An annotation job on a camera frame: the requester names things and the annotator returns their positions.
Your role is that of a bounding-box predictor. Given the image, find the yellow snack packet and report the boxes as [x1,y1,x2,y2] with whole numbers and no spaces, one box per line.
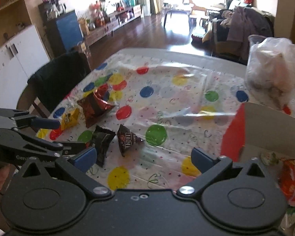
[61,108,80,131]

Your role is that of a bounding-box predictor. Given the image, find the black snack packet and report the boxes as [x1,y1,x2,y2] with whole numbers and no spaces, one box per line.
[90,125,115,167]

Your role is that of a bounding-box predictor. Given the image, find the dark chair with black cloth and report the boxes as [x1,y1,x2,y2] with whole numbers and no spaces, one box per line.
[16,51,91,113]

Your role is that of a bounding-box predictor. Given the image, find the dark red chip bag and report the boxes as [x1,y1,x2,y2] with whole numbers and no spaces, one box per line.
[77,84,115,128]

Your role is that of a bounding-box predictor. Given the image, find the white sideboard cabinet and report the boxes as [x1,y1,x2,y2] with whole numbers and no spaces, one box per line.
[0,25,50,109]

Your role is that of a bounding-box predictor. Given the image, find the brown M&M packet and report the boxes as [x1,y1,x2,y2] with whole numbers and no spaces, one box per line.
[117,124,145,158]

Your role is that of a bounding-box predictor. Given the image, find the red white cardboard box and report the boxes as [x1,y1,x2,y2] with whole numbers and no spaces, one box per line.
[220,103,295,184]

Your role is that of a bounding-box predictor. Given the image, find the colourful balloon tablecloth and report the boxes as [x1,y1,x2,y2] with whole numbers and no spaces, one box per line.
[35,53,295,192]

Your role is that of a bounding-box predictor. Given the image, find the red snack bag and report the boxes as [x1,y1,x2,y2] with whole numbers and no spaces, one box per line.
[279,159,295,207]

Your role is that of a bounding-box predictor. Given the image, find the blue front dark cabinet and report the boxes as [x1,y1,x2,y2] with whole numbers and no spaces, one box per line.
[38,3,84,57]

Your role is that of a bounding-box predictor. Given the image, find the green snack packet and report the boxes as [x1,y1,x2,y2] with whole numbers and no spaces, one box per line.
[280,206,295,236]

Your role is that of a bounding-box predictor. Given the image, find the clear bin with bags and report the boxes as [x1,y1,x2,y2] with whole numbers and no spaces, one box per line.
[245,35,295,110]

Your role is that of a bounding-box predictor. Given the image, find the sofa with piled clothes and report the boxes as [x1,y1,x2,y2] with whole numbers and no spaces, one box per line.
[202,0,274,63]

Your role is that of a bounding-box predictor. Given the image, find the long wooden tv console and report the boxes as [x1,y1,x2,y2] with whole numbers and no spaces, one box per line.
[84,4,142,46]

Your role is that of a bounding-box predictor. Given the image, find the dark coffee table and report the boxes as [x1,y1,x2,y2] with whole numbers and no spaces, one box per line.
[163,7,191,28]

